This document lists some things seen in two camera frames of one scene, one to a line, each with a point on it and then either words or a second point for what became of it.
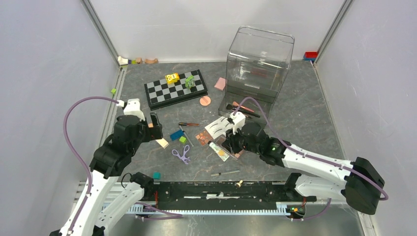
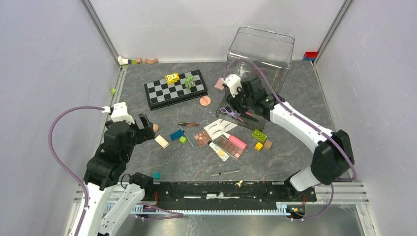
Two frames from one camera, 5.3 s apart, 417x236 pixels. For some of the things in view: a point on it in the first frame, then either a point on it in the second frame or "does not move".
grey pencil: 187,137 does not move
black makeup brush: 230,106 -> 255,120
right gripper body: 236,142 -> 240,101
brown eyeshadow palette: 219,141 does not move
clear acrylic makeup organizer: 258,63 does not move
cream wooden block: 163,142 does not move
